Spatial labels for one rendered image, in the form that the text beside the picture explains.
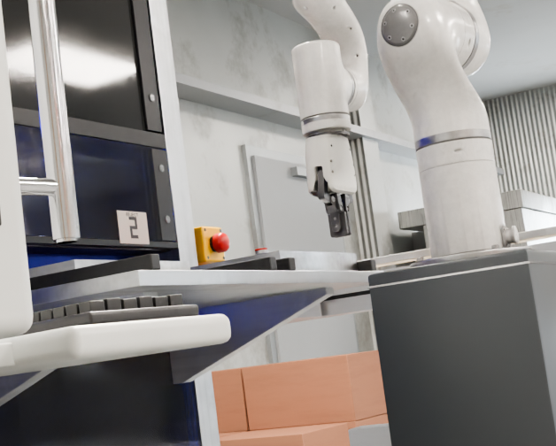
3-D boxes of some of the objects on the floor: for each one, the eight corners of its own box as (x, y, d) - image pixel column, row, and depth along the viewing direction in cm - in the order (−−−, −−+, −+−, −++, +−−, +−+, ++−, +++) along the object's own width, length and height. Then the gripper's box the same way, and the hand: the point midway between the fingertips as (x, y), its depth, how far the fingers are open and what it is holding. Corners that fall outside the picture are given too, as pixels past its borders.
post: (213, 781, 198) (90, -276, 223) (231, 769, 203) (108, -264, 229) (243, 785, 195) (114, -289, 220) (260, 772, 200) (133, -276, 225)
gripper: (325, 120, 176) (340, 231, 173) (365, 131, 189) (380, 234, 186) (286, 130, 179) (300, 239, 177) (328, 140, 192) (342, 241, 190)
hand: (339, 225), depth 182 cm, fingers closed
